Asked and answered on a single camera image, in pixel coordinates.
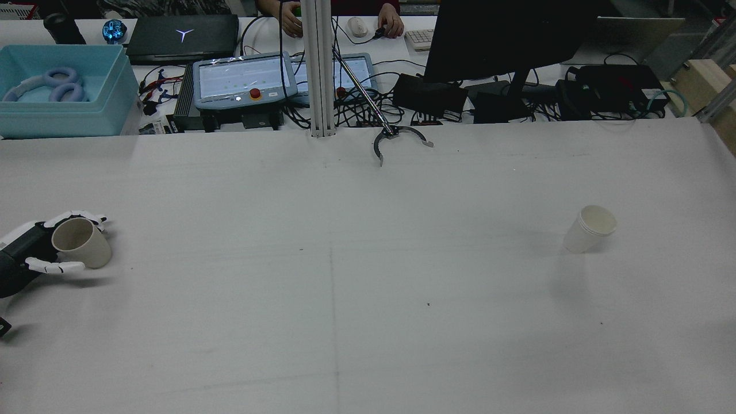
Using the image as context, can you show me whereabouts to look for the black power adapter box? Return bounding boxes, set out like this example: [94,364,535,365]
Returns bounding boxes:
[393,73,469,117]

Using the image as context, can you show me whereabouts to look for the aluminium profile strut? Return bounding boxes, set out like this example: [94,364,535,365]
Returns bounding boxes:
[697,80,736,124]

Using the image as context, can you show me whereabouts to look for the operator left hand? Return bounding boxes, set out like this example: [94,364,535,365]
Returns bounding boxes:
[377,3,405,39]

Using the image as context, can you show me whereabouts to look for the white keyboard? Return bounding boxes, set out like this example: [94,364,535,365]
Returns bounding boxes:
[405,29,436,51]

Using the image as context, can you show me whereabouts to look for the aluminium profile post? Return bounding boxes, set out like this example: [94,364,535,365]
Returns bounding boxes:
[301,0,336,138]

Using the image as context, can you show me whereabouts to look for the red white box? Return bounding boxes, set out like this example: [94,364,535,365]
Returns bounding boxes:
[0,3,38,21]

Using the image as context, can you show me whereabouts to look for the paper cup brown inside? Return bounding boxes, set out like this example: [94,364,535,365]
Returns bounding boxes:
[52,217,113,269]

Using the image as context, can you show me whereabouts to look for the white paper cup ribbed rim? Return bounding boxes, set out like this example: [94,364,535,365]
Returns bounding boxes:
[562,205,618,254]

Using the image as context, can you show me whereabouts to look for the lavender headphones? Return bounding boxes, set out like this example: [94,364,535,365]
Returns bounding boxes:
[3,67,90,103]

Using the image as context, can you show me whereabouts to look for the grey flat panel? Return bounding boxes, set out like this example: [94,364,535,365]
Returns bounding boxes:
[566,16,686,65]

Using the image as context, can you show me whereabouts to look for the black finned controller box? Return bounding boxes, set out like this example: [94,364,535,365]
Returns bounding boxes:
[172,63,242,133]

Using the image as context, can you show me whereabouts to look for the metal reacher grabber tool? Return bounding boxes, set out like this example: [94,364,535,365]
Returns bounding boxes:
[332,46,435,168]

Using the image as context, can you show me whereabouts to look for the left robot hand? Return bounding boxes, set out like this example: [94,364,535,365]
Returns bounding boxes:
[0,211,108,298]

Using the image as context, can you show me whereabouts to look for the operator right hand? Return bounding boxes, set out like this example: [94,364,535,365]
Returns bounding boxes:
[281,2,304,39]

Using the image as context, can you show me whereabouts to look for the wooden box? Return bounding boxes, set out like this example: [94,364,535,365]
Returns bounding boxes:
[661,57,736,157]

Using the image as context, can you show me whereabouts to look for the black cylinder container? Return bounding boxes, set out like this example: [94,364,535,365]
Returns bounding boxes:
[43,13,87,45]

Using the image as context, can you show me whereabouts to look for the grey blue teach pendant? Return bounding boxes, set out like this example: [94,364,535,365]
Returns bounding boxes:
[290,53,380,105]
[192,51,299,112]

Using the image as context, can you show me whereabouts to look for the teal hose loop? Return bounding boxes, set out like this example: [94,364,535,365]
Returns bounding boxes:
[647,88,689,118]

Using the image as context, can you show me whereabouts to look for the blue glowing ball gadget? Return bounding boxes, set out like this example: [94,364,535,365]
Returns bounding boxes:
[102,19,128,44]

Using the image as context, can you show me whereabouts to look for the black cable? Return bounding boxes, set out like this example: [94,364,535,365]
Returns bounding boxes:
[279,0,314,130]

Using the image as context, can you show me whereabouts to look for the grey camouflage jacket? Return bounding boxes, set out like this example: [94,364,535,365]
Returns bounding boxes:
[97,0,231,18]

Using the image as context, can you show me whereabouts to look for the operator hand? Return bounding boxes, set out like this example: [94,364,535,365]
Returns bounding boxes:
[377,3,405,39]
[281,2,304,39]

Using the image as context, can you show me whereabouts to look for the black laptop with logo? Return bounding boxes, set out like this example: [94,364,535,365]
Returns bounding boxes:
[125,14,240,65]

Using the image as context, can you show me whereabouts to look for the teal plastic storage box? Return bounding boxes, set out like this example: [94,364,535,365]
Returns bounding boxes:
[0,44,140,140]

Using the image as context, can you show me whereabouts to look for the black computer monitor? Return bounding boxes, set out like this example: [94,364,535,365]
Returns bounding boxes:
[423,0,599,124]

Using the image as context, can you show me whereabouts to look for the red and blue clip leads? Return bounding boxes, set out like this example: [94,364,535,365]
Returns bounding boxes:
[138,68,185,116]

